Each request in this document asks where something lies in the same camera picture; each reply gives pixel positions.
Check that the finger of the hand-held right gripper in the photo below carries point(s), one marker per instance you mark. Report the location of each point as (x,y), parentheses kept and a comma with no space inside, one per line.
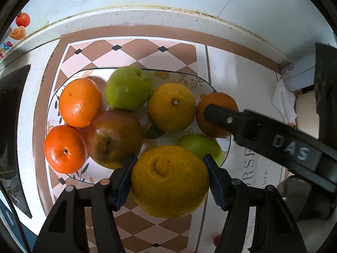
(326,89)
(263,134)

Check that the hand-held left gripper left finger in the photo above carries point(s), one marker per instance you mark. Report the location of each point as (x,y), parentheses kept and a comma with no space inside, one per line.
(123,181)

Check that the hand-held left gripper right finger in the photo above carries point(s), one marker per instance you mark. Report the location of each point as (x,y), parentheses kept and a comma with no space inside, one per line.
(216,181)

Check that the green apple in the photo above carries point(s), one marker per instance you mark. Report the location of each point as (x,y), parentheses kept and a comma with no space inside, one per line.
(200,145)
(127,88)

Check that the red brown apple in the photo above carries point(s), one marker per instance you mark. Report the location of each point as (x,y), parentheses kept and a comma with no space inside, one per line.
(113,139)

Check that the large yellow citrus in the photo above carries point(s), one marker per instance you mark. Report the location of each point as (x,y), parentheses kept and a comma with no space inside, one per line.
(169,181)

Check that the dark brownish orange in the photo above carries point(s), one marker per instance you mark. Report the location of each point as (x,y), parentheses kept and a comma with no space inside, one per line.
(223,98)

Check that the orange tangerine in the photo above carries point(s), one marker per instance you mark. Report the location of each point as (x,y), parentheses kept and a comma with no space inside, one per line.
(79,102)
(64,150)

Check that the floral oval plate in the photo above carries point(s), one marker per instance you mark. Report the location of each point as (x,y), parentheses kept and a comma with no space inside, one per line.
(200,87)

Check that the yellow orange with stem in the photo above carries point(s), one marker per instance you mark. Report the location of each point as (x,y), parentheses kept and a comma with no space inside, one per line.
(168,110)

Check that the person's right forearm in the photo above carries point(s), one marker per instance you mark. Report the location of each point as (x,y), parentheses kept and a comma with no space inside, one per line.
(316,229)

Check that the beige utensil holder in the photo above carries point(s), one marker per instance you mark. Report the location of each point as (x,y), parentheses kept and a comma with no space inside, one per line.
(306,110)

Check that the white spray can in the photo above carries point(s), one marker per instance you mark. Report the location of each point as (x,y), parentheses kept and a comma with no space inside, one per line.
(300,71)

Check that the white paper towel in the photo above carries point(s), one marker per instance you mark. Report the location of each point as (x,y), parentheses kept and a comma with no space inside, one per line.
(283,100)

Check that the small red cherry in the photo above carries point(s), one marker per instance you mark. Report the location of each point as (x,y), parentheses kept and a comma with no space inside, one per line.
(217,240)

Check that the checkered brown table mat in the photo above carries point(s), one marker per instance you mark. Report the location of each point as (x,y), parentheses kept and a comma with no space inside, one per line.
(158,55)

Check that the black gas stove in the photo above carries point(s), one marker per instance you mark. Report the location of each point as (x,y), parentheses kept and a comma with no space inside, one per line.
(13,110)

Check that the colourful lettered wall sticker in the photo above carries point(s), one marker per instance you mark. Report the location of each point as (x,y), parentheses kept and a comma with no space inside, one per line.
(5,48)

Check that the gold ingot wall sticker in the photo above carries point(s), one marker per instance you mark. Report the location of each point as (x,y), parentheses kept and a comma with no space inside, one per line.
(18,33)

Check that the persimmon wall sticker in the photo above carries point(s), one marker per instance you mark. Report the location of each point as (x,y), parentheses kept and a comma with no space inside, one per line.
(23,19)

